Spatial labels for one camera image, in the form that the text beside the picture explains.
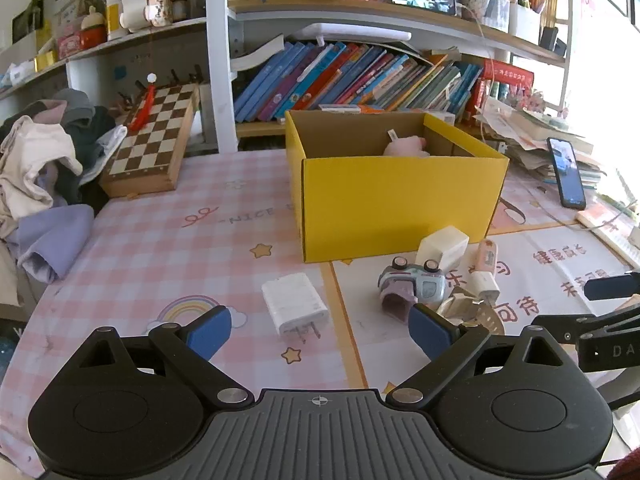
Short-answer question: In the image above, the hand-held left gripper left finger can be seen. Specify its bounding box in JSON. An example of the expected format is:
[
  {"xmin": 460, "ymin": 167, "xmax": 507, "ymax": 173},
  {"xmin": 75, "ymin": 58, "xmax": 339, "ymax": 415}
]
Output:
[{"xmin": 65, "ymin": 304, "xmax": 254, "ymax": 411}]

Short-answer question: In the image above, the white cube charger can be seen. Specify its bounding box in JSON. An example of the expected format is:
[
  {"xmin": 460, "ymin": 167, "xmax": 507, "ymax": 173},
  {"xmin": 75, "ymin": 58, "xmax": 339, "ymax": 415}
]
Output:
[{"xmin": 415, "ymin": 226, "xmax": 471, "ymax": 271}]

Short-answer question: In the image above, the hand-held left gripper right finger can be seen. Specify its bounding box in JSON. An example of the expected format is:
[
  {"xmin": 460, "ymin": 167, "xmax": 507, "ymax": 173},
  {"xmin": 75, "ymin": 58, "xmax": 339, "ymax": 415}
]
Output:
[{"xmin": 385, "ymin": 304, "xmax": 576, "ymax": 409}]

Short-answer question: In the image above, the black smartphone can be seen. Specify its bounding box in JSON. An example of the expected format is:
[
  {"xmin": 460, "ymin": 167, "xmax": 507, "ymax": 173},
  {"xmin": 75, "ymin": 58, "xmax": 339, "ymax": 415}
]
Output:
[{"xmin": 546, "ymin": 136, "xmax": 587, "ymax": 210}]

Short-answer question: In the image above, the red white stick toy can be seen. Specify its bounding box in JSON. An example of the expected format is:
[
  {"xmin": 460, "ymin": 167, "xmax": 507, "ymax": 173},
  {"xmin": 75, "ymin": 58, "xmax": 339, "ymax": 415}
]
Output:
[{"xmin": 128, "ymin": 73, "xmax": 160, "ymax": 133}]

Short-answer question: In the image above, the pink checked tablecloth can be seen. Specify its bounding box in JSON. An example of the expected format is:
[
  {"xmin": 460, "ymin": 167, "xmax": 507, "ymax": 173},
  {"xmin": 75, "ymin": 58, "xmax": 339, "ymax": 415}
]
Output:
[{"xmin": 0, "ymin": 149, "xmax": 640, "ymax": 478}]

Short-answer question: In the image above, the pink plush toy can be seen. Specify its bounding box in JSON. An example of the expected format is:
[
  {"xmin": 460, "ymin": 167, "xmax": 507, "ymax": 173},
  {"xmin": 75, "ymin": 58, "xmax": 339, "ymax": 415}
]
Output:
[{"xmin": 382, "ymin": 129, "xmax": 431, "ymax": 158}]

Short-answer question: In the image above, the red and white jar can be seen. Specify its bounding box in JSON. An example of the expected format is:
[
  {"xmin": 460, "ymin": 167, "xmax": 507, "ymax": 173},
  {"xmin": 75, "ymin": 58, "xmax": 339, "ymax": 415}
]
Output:
[{"xmin": 78, "ymin": 7, "xmax": 109, "ymax": 50}]

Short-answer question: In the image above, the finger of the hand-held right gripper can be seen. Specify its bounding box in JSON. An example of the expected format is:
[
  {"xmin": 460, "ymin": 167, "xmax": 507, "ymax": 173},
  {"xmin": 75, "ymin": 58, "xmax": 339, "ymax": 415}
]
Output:
[
  {"xmin": 530, "ymin": 304, "xmax": 640, "ymax": 347},
  {"xmin": 583, "ymin": 271, "xmax": 640, "ymax": 302}
]

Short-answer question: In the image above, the red book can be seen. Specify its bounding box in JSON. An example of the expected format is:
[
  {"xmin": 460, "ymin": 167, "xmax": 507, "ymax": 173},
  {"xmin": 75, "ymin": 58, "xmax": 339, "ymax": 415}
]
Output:
[{"xmin": 479, "ymin": 59, "xmax": 535, "ymax": 112}]

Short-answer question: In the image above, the green plant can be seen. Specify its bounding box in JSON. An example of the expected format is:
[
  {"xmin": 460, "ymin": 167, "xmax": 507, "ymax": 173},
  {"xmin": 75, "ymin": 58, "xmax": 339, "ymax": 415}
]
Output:
[{"xmin": 29, "ymin": 0, "xmax": 82, "ymax": 23}]

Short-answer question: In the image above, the yellow cardboard box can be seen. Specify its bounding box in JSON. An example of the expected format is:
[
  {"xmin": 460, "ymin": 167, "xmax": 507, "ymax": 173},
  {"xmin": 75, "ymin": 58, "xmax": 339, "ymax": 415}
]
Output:
[{"xmin": 284, "ymin": 110, "xmax": 511, "ymax": 264}]

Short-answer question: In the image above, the grey-blue toy car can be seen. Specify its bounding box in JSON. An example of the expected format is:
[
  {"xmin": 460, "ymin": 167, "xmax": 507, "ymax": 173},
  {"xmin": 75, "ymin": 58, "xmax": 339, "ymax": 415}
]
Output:
[{"xmin": 377, "ymin": 256, "xmax": 448, "ymax": 324}]

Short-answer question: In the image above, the red garment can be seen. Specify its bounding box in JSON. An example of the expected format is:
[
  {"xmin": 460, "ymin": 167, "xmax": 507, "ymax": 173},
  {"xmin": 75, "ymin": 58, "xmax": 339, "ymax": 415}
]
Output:
[{"xmin": 609, "ymin": 454, "xmax": 640, "ymax": 480}]

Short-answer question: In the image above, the small white plug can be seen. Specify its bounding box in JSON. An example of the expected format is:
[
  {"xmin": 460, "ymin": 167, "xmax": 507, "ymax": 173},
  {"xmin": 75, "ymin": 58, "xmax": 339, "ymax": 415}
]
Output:
[{"xmin": 471, "ymin": 270, "xmax": 502, "ymax": 307}]

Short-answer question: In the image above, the white flat board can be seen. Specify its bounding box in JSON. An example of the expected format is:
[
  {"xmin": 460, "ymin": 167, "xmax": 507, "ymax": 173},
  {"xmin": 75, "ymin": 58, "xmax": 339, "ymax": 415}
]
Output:
[{"xmin": 299, "ymin": 23, "xmax": 414, "ymax": 44}]

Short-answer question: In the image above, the white pen holder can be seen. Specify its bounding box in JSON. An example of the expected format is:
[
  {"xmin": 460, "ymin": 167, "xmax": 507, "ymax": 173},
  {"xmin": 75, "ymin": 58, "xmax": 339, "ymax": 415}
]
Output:
[{"xmin": 508, "ymin": 2, "xmax": 542, "ymax": 45}]

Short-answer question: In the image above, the dark grey clothing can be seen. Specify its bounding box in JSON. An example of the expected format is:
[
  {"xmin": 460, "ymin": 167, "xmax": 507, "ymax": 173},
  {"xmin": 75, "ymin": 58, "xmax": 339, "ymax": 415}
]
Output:
[{"xmin": 27, "ymin": 88, "xmax": 121, "ymax": 202}]

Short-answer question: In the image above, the white cloth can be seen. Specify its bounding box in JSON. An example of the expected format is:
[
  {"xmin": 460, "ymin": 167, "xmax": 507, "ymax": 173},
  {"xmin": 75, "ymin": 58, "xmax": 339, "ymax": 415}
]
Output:
[{"xmin": 0, "ymin": 116, "xmax": 84, "ymax": 241}]

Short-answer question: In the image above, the pink tube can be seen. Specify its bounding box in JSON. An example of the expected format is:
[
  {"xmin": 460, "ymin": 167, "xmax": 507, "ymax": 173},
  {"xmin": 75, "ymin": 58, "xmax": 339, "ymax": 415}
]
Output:
[{"xmin": 475, "ymin": 239, "xmax": 501, "ymax": 277}]

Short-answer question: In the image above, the white power adapter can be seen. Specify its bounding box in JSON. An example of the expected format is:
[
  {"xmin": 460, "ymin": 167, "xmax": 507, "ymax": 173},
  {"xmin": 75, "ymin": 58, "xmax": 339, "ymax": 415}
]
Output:
[{"xmin": 261, "ymin": 272, "xmax": 330, "ymax": 344}]

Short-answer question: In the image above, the lavender cloth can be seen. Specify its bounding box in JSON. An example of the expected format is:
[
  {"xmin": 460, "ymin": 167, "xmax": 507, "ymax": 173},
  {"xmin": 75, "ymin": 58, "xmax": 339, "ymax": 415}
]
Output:
[{"xmin": 17, "ymin": 204, "xmax": 96, "ymax": 283}]

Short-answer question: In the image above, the white bookshelf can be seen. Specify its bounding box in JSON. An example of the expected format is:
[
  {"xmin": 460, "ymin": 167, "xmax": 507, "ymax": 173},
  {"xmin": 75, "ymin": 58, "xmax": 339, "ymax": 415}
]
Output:
[{"xmin": 0, "ymin": 0, "xmax": 574, "ymax": 155}]

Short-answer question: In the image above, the stack of papers and books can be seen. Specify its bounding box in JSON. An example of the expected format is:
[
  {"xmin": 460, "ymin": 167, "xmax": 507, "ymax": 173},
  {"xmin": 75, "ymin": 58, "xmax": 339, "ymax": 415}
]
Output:
[{"xmin": 474, "ymin": 96, "xmax": 607, "ymax": 190}]

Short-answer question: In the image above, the wooden chessboard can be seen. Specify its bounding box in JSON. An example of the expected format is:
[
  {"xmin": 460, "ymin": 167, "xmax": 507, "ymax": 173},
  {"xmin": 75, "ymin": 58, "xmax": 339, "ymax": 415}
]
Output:
[{"xmin": 99, "ymin": 82, "xmax": 201, "ymax": 198}]

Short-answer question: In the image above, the row of colourful books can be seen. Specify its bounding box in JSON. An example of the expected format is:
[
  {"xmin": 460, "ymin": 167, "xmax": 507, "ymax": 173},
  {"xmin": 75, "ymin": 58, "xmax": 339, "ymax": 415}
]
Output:
[{"xmin": 233, "ymin": 40, "xmax": 484, "ymax": 124}]

